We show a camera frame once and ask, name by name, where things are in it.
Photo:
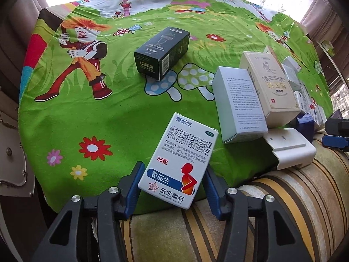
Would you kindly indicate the black carton box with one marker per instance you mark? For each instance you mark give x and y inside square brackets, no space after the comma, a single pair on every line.
[163,49]

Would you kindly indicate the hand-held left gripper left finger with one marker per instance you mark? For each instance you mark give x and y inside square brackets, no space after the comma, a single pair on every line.
[133,189]

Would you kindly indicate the green cartoon printed blanket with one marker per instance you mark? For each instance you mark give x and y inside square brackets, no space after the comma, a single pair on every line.
[109,120]

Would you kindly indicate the green tissue pack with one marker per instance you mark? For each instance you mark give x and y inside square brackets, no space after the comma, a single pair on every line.
[328,47]

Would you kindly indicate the cream box with line drawing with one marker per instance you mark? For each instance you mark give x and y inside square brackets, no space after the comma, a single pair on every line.
[272,87]

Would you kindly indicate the blue carton box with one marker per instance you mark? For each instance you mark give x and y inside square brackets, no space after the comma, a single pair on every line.
[305,125]

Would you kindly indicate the white wall shelf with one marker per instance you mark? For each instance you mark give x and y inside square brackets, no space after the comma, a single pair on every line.
[332,65]

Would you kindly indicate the grey-white text carton box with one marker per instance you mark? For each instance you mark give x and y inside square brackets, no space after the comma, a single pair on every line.
[240,106]

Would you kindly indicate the white medicine box red figure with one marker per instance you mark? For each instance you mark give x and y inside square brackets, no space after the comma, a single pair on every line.
[177,155]

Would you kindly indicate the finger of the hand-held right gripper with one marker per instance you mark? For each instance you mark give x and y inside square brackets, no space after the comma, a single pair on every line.
[335,142]

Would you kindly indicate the white box with red print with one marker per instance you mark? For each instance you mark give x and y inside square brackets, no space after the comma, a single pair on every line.
[319,114]

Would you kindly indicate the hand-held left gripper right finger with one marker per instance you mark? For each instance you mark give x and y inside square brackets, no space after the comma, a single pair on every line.
[215,193]

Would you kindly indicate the striped sofa cushion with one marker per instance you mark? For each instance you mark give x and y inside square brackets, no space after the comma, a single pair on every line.
[294,210]

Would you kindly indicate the white small carton box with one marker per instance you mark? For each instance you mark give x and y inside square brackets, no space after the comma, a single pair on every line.
[301,102]
[291,68]

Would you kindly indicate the white carved cabinet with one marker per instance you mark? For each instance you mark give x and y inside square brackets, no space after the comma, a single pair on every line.
[13,147]

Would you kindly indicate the white plastic holder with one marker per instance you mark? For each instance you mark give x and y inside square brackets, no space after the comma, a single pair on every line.
[289,147]

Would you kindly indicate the tan narrow long box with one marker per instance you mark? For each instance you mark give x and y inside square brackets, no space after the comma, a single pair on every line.
[272,53]

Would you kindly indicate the mauve patterned drape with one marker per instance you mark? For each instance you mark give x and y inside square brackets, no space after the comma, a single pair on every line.
[324,13]
[19,27]

